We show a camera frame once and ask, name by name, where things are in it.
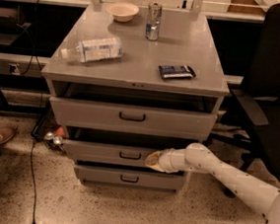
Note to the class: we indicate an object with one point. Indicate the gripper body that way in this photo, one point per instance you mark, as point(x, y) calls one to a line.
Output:
point(166, 160)

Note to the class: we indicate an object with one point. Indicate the grey drawer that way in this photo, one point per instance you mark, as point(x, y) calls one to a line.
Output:
point(120, 155)
point(132, 119)
point(129, 178)

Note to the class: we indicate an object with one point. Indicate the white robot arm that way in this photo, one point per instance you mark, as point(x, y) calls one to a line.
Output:
point(256, 194)

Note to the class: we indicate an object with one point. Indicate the grey bottom drawer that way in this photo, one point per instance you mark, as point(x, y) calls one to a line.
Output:
point(129, 178)

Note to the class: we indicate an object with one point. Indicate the grey drawer cabinet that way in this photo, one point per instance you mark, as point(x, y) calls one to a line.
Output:
point(134, 78)

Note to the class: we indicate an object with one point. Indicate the grey top drawer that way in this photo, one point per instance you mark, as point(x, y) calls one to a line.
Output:
point(132, 119)

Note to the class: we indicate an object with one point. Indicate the dark blue snack packet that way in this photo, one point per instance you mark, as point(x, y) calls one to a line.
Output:
point(176, 72)

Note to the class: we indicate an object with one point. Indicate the silver can on floor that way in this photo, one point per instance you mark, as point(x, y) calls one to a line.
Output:
point(58, 140)
point(48, 136)

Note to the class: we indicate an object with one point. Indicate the clear plastic water bottle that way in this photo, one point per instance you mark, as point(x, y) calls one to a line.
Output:
point(94, 49)

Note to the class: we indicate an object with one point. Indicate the black office chair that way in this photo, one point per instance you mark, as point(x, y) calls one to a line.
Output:
point(255, 104)

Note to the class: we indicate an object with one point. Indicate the silver drink can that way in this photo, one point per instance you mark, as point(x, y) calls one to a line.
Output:
point(153, 21)

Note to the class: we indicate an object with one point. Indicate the beige bowl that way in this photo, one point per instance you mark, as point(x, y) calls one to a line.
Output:
point(122, 12)

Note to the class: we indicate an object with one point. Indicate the person's brown shoe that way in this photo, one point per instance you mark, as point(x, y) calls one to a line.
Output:
point(6, 134)

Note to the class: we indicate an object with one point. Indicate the wall power outlet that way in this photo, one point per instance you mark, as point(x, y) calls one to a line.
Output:
point(14, 69)

